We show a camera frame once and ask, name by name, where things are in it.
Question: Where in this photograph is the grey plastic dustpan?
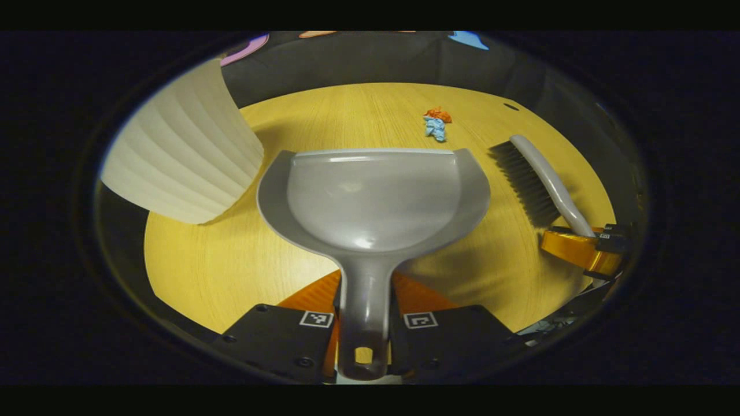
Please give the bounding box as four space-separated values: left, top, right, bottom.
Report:
257 148 493 382

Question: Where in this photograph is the wooden desktop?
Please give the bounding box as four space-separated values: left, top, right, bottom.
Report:
143 82 617 337

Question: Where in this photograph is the blue paper scrap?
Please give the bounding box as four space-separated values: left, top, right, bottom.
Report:
424 116 447 143

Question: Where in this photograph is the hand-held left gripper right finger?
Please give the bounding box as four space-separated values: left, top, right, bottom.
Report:
390 271 528 382

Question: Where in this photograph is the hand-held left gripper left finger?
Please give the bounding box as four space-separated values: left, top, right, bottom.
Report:
214 269 342 382

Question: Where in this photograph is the white ribbed garbage bin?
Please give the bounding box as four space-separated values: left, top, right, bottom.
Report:
99 58 266 225

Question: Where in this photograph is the small grey broom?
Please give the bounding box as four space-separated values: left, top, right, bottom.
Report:
488 134 597 239

